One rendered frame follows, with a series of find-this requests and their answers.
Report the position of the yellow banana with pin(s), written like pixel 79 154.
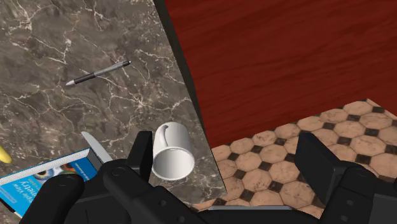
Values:
pixel 4 154

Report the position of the silver knife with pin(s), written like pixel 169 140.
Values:
pixel 97 148

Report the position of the white mug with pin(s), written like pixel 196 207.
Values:
pixel 172 151

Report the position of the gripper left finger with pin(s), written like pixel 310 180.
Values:
pixel 124 183

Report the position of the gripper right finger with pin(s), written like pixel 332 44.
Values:
pixel 338 183

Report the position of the blue book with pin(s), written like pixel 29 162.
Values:
pixel 34 181

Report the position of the grey and black pen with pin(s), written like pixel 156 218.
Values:
pixel 98 73

